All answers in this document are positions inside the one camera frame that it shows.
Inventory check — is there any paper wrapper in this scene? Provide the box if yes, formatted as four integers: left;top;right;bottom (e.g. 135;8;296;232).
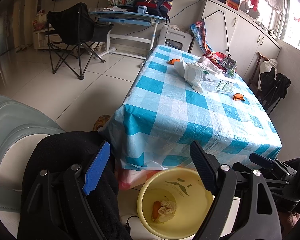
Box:
159;200;177;223

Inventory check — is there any orange peel long piece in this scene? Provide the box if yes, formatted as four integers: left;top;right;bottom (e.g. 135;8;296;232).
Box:
151;201;161;223

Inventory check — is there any clear plastic bottle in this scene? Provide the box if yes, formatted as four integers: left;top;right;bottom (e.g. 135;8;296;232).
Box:
185;67;236;95

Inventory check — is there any white tissue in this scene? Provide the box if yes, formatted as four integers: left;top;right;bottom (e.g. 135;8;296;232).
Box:
173;61;213;94

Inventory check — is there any milk carton with cow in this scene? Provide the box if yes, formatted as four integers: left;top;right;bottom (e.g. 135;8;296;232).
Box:
221;56;237;77

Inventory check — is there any small orange peel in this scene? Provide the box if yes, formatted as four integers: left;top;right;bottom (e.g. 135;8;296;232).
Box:
168;59;180;64

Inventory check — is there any red snack bag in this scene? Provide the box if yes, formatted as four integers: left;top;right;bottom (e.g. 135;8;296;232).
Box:
203;50;226;72

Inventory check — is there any yellow plastic trash bucket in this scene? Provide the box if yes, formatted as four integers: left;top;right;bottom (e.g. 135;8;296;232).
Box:
136;167;214;239

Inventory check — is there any person's right hand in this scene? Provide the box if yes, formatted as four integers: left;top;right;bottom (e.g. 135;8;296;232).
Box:
278;212;300;238

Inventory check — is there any black trousers leg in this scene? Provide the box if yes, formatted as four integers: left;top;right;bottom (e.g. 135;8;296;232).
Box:
17;131;130;239

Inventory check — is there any blue white checkered tablecloth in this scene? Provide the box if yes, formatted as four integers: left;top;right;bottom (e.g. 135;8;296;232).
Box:
103;45;282;171

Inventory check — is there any wooden chair with black clothes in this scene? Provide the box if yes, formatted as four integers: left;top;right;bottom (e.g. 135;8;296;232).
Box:
248;52;291;115

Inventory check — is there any white bag on chair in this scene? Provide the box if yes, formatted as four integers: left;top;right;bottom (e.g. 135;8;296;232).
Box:
258;59;278;90

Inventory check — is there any white plastic stool box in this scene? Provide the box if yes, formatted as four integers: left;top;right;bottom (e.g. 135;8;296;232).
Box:
158;25;192;52

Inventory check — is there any colourful hanging bag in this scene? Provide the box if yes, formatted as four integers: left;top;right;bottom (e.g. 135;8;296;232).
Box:
189;19;225;61

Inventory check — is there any white low tv cabinet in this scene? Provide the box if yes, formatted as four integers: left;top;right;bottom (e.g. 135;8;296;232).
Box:
33;27;62;50

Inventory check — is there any black folding camping chair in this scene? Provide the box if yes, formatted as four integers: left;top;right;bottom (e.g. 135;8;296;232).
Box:
47;3;113;80

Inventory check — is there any blue white study desk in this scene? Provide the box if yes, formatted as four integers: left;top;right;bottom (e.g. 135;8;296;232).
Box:
90;10;168;60

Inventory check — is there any dark blue red backpack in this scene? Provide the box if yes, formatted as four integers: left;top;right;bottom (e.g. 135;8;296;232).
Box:
134;0;173;18

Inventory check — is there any small blue device on desk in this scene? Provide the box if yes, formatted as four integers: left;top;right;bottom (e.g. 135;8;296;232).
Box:
137;5;148;14

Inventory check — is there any white wall cabinet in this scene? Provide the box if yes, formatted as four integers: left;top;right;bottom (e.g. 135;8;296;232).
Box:
199;0;281;82

